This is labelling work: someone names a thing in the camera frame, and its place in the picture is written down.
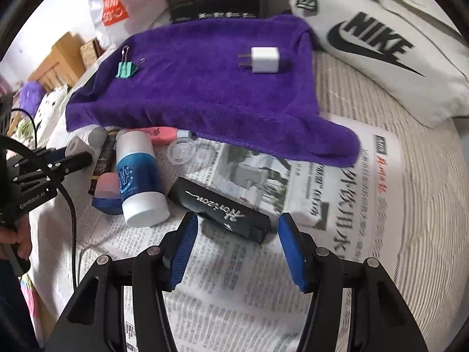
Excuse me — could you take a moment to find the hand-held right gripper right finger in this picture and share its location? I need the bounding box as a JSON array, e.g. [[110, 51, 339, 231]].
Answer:
[[276, 213, 429, 352]]

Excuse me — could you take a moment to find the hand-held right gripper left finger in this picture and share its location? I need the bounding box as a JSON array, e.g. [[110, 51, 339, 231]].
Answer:
[[44, 211, 200, 352]]

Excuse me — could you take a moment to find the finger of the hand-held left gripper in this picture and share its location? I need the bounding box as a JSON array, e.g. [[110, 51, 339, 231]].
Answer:
[[44, 152, 93, 178], [35, 146, 70, 158]]

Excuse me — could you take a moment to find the white tape roll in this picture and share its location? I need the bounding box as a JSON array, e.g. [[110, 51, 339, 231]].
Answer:
[[65, 136, 101, 160]]

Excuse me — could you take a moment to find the black and gold box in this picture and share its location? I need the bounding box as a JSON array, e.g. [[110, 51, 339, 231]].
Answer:
[[88, 132, 118, 195]]

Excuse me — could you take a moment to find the black rectangular case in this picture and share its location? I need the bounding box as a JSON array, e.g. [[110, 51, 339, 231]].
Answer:
[[167, 176, 273, 246]]

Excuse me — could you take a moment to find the white and blue bottle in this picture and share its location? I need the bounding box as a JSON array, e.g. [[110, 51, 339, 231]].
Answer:
[[114, 130, 171, 228]]

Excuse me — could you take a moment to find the clear plastic cap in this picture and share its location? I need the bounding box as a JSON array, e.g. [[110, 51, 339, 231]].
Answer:
[[166, 137, 198, 165]]

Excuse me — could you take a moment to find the white wall charger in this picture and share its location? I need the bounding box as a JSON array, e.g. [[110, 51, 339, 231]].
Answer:
[[238, 47, 281, 75]]

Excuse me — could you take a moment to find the person's left hand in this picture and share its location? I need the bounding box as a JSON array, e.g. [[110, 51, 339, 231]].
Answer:
[[0, 220, 33, 261]]

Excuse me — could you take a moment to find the grey cylindrical object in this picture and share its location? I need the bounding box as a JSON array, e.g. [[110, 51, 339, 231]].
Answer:
[[88, 126, 108, 151]]

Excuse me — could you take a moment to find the white plush toy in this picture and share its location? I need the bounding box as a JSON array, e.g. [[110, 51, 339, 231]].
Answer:
[[35, 84, 70, 125]]

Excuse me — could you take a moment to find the newspaper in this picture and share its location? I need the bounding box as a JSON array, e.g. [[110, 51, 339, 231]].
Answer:
[[75, 115, 404, 352]]

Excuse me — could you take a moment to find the purple plush toy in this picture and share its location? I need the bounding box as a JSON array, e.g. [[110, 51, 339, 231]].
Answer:
[[18, 81, 45, 112]]

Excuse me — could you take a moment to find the pink marker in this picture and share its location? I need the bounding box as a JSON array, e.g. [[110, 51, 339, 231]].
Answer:
[[135, 126, 193, 145]]

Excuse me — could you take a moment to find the wooden cabinet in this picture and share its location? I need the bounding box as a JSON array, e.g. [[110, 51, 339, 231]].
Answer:
[[27, 31, 86, 90]]

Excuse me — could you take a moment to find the brown patterned box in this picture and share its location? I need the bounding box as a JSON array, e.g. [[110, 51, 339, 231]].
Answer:
[[80, 38, 103, 68]]

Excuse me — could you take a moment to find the green binder clip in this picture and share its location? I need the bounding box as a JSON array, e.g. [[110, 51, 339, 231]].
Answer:
[[115, 45, 147, 80]]

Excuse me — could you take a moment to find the purple towel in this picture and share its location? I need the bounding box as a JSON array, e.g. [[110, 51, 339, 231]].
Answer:
[[65, 15, 361, 167]]

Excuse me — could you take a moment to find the white shopping bag orange label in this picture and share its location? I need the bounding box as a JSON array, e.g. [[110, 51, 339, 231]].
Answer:
[[79, 0, 173, 50]]

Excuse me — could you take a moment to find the white waist bag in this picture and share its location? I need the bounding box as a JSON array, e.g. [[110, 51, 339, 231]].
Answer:
[[289, 0, 469, 129]]

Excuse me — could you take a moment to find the black cable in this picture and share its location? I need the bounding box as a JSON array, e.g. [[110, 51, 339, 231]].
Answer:
[[0, 107, 79, 290]]

